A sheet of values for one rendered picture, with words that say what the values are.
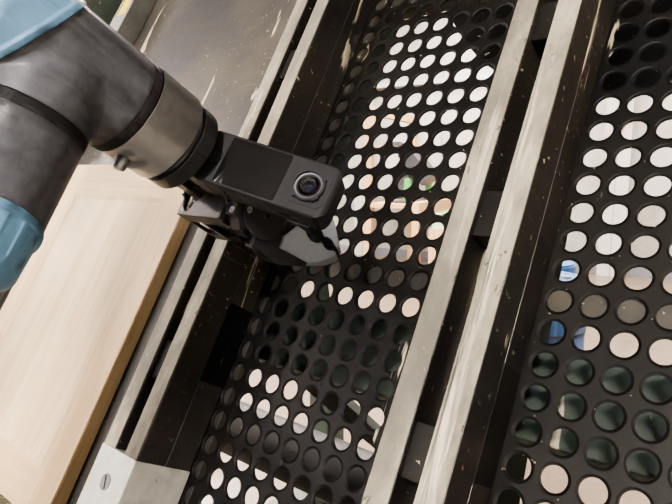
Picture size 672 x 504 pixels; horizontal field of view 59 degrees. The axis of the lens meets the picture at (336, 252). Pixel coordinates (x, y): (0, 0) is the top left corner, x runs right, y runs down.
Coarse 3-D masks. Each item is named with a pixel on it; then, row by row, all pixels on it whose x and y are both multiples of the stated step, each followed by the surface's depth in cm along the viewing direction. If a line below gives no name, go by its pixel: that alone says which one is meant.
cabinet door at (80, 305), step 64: (64, 192) 102; (128, 192) 89; (64, 256) 93; (128, 256) 82; (0, 320) 96; (64, 320) 85; (128, 320) 75; (0, 384) 88; (64, 384) 78; (0, 448) 80; (64, 448) 72
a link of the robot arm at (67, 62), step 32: (0, 0) 33; (32, 0) 34; (64, 0) 36; (0, 32) 33; (32, 32) 34; (64, 32) 35; (96, 32) 37; (0, 64) 34; (32, 64) 35; (64, 64) 35; (96, 64) 37; (128, 64) 39; (32, 96) 34; (64, 96) 35; (96, 96) 37; (128, 96) 39; (96, 128) 39; (128, 128) 40
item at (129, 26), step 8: (136, 0) 117; (144, 0) 118; (152, 0) 120; (120, 8) 119; (128, 8) 116; (136, 8) 117; (144, 8) 118; (120, 16) 117; (128, 16) 116; (136, 16) 117; (144, 16) 119; (112, 24) 118; (120, 24) 115; (128, 24) 116; (136, 24) 117; (120, 32) 115; (128, 32) 116; (136, 32) 118; (128, 40) 116; (0, 296) 103
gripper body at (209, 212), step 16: (208, 112) 46; (208, 128) 44; (208, 144) 44; (192, 160) 44; (160, 176) 45; (176, 176) 44; (192, 176) 47; (192, 192) 51; (208, 192) 50; (192, 208) 52; (208, 208) 50; (224, 208) 49; (240, 208) 48; (208, 224) 53; (224, 224) 50; (240, 224) 48; (256, 224) 49; (272, 224) 51; (240, 240) 54
